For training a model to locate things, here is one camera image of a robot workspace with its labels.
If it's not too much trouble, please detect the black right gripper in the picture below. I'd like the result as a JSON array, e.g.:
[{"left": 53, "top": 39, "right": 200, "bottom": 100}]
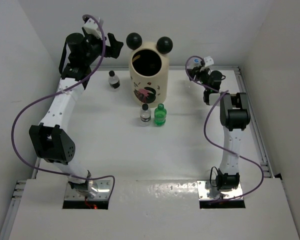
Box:
[{"left": 188, "top": 65, "right": 211, "bottom": 91}]

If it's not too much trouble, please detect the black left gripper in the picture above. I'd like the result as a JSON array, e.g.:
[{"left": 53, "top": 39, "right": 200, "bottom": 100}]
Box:
[{"left": 80, "top": 26, "right": 122, "bottom": 66}]

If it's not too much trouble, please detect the tall clear blue cap bottle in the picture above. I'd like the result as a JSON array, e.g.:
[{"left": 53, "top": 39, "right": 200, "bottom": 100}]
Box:
[{"left": 188, "top": 58, "right": 201, "bottom": 77}]

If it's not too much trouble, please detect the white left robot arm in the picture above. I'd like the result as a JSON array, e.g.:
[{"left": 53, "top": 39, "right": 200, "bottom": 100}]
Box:
[{"left": 29, "top": 33, "right": 124, "bottom": 199}]

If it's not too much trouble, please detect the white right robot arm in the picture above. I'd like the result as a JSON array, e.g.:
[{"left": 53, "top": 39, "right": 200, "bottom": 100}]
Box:
[{"left": 186, "top": 66, "right": 251, "bottom": 191}]

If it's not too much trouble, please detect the black cap bottle near bin back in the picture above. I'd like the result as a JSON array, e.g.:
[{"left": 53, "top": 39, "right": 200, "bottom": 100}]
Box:
[{"left": 108, "top": 70, "right": 121, "bottom": 91}]

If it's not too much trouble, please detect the cream bin with black ears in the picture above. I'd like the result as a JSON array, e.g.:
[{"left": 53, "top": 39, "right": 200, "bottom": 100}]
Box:
[{"left": 126, "top": 32, "right": 173, "bottom": 108}]

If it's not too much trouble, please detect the green plastic bottle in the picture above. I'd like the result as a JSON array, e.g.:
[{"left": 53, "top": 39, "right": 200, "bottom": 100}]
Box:
[{"left": 154, "top": 103, "right": 167, "bottom": 127}]

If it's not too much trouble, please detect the blue label clear bottle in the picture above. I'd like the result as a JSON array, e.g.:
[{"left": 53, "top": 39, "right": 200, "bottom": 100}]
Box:
[{"left": 139, "top": 103, "right": 152, "bottom": 127}]

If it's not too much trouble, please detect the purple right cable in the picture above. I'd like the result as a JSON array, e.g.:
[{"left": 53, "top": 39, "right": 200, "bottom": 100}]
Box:
[{"left": 184, "top": 55, "right": 265, "bottom": 202}]

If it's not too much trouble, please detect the purple cable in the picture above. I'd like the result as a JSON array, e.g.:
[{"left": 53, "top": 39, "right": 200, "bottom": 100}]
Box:
[
  {"left": 184, "top": 55, "right": 265, "bottom": 202},
  {"left": 11, "top": 14, "right": 115, "bottom": 201}
]

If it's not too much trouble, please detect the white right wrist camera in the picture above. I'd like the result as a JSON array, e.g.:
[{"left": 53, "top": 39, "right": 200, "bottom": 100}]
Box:
[{"left": 202, "top": 56, "right": 214, "bottom": 68}]

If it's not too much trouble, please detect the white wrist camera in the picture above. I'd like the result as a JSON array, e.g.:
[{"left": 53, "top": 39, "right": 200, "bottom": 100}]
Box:
[
  {"left": 82, "top": 17, "right": 102, "bottom": 40},
  {"left": 202, "top": 56, "right": 214, "bottom": 68}
]

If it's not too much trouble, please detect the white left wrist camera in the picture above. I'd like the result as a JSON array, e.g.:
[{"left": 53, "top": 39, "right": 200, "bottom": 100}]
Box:
[{"left": 82, "top": 17, "right": 102, "bottom": 40}]

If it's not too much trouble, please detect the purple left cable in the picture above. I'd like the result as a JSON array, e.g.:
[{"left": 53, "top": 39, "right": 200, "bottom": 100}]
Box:
[{"left": 11, "top": 14, "right": 115, "bottom": 201}]

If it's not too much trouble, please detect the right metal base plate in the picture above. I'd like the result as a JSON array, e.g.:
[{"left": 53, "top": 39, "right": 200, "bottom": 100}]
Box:
[{"left": 197, "top": 180, "right": 243, "bottom": 202}]

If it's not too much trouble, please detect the metal base plate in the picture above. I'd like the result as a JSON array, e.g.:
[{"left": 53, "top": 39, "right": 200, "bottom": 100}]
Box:
[
  {"left": 64, "top": 180, "right": 111, "bottom": 201},
  {"left": 197, "top": 180, "right": 243, "bottom": 202}
]

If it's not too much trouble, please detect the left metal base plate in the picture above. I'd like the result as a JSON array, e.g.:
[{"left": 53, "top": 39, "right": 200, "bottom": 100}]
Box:
[{"left": 64, "top": 180, "right": 111, "bottom": 201}]

